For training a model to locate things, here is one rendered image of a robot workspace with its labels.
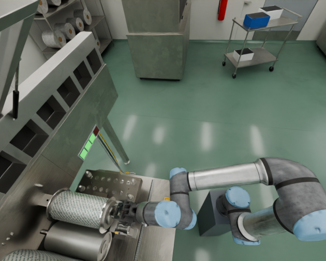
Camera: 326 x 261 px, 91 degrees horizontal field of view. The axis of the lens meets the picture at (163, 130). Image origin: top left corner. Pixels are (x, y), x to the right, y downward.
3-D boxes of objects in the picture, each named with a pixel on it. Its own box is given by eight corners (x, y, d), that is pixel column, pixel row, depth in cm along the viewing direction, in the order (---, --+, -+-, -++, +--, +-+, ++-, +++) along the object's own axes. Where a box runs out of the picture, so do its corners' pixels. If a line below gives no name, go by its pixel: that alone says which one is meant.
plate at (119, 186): (136, 206, 99) (134, 203, 94) (78, 194, 106) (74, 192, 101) (143, 180, 108) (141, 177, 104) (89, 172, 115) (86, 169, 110)
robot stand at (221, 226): (215, 214, 179) (239, 189, 107) (219, 235, 166) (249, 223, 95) (196, 215, 180) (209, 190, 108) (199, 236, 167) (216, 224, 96)
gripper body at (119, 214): (118, 199, 67) (135, 198, 59) (134, 205, 71) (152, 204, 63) (111, 219, 62) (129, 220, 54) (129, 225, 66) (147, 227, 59)
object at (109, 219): (109, 211, 68) (117, 203, 75) (105, 209, 68) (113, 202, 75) (107, 228, 68) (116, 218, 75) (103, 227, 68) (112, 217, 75)
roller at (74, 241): (104, 263, 72) (93, 265, 62) (55, 250, 76) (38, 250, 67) (114, 232, 79) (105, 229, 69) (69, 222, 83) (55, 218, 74)
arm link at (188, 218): (195, 197, 64) (178, 191, 58) (199, 230, 57) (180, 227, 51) (180, 200, 69) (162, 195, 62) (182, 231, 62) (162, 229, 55)
